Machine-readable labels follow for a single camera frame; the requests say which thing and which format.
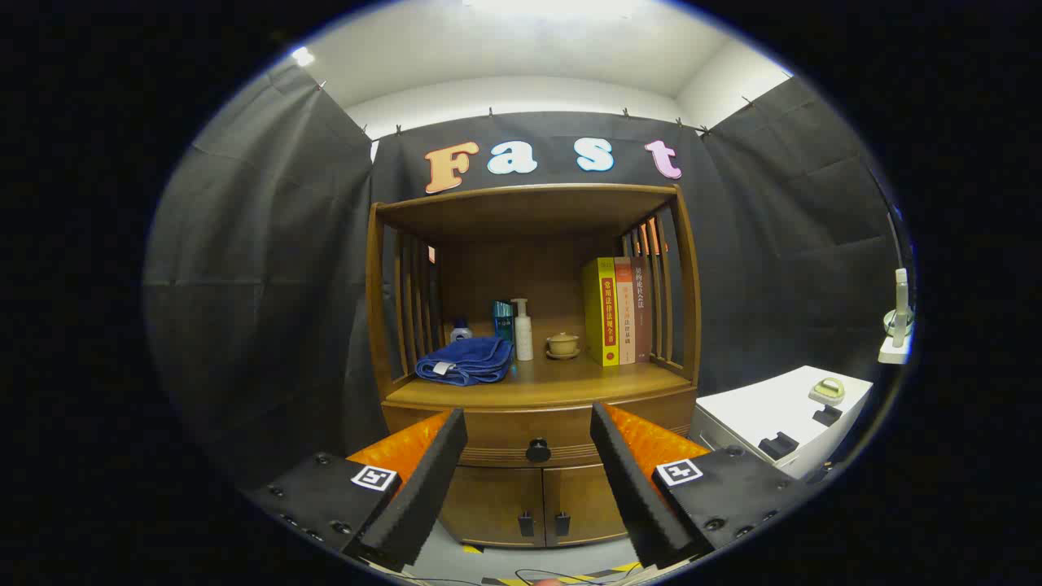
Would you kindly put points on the white stand device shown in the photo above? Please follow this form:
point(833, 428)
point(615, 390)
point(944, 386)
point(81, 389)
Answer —
point(899, 313)

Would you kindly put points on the wooden cabinet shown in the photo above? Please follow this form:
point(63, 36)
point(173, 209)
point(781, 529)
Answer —
point(488, 268)

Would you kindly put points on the wooden cabinet door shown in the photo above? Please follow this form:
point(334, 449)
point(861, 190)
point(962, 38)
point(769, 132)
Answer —
point(582, 505)
point(488, 505)

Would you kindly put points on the brown book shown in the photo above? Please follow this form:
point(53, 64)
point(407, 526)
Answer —
point(641, 309)

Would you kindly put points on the blue folded towel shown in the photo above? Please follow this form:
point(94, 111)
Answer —
point(468, 362)

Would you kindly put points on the wooden drawer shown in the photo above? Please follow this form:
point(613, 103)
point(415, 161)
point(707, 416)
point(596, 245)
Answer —
point(521, 423)

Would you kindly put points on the yellow book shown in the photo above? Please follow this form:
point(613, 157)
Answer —
point(601, 313)

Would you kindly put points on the small white blue-capped bottle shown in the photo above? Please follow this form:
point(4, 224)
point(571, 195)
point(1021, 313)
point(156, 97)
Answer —
point(461, 332)

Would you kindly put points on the white side cabinet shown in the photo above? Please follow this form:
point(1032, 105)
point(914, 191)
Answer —
point(765, 415)

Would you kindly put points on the orange white book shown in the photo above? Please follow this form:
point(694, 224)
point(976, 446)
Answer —
point(625, 313)

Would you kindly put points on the black plastic block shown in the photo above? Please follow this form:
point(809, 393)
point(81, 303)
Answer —
point(777, 445)
point(826, 415)

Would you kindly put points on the blue bottle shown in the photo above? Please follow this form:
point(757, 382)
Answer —
point(503, 321)

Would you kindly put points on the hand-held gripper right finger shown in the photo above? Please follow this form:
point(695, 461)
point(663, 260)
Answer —
point(635, 496)

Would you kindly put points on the white pump bottle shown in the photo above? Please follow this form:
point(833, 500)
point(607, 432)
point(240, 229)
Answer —
point(523, 334)

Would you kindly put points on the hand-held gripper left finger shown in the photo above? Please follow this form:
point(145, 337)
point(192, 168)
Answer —
point(423, 496)

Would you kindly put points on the yellow black floor tape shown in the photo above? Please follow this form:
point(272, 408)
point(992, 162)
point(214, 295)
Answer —
point(619, 567)

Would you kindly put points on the black drawer knob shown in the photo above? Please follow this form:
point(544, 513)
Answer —
point(538, 450)

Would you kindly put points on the beige lidded teacup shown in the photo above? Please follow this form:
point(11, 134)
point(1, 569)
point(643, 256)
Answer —
point(562, 345)

